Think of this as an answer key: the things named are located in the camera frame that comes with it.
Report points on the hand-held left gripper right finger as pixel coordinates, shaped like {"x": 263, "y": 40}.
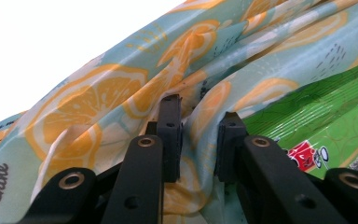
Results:
{"x": 270, "y": 180}

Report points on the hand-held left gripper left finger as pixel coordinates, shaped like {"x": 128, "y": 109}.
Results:
{"x": 140, "y": 180}

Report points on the green snack packet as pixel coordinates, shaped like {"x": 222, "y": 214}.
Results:
{"x": 323, "y": 124}

